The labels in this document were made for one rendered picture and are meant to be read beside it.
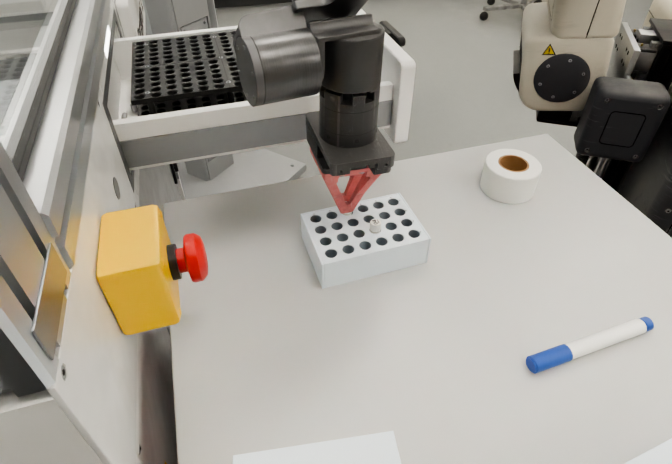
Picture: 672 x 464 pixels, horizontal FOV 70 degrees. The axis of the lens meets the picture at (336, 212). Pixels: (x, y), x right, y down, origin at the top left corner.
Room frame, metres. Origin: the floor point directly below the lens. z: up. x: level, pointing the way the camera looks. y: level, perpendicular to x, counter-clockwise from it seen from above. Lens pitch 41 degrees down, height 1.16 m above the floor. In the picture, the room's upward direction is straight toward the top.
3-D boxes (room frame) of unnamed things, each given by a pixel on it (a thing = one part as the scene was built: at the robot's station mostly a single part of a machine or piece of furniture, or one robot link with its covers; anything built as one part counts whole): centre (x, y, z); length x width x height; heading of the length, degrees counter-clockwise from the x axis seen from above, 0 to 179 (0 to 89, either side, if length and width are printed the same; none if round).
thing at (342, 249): (0.39, -0.03, 0.78); 0.12 x 0.08 x 0.04; 108
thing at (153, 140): (0.60, 0.16, 0.86); 0.40 x 0.26 x 0.06; 107
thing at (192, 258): (0.27, 0.12, 0.88); 0.04 x 0.03 x 0.04; 17
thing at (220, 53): (0.61, 0.15, 0.87); 0.22 x 0.18 x 0.06; 107
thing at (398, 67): (0.67, -0.04, 0.87); 0.29 x 0.02 x 0.11; 17
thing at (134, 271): (0.26, 0.15, 0.88); 0.07 x 0.05 x 0.07; 17
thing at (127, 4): (0.87, 0.36, 0.87); 0.29 x 0.02 x 0.11; 17
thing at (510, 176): (0.51, -0.23, 0.78); 0.07 x 0.07 x 0.04
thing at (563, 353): (0.26, -0.24, 0.77); 0.14 x 0.02 x 0.02; 110
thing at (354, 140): (0.42, -0.01, 0.92); 0.10 x 0.07 x 0.07; 17
